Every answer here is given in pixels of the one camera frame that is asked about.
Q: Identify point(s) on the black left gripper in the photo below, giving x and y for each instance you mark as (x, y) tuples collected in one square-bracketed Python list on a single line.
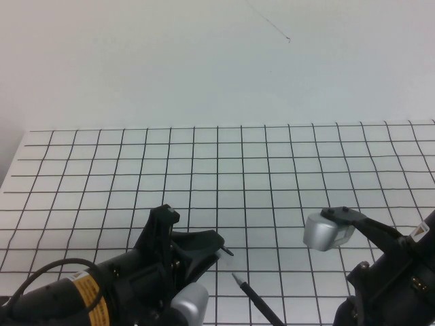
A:
[(146, 278)]

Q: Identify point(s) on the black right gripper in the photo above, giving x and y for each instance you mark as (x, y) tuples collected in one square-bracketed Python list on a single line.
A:
[(394, 295)]

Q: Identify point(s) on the translucent pen cap black clip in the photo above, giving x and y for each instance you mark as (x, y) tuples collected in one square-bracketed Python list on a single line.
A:
[(228, 252)]

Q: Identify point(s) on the black pen silver tip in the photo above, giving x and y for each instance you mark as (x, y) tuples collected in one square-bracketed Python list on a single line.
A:
[(255, 299)]

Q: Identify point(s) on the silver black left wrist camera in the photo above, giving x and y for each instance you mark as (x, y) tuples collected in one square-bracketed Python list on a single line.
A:
[(192, 304)]

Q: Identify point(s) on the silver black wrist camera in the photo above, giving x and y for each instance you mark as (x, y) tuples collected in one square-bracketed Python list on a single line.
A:
[(323, 234), (192, 304)]

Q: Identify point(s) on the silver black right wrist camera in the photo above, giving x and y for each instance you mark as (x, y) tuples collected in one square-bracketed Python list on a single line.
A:
[(323, 234)]

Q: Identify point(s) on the black right camera mount bracket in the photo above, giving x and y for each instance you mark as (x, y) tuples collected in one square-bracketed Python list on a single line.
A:
[(343, 215)]

